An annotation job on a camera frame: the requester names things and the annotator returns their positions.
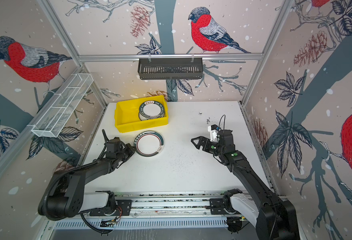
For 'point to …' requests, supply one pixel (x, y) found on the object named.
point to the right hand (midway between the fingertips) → (195, 143)
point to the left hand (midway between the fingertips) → (135, 147)
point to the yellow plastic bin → (127, 117)
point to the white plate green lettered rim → (151, 109)
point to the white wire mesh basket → (57, 114)
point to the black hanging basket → (170, 68)
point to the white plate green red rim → (149, 144)
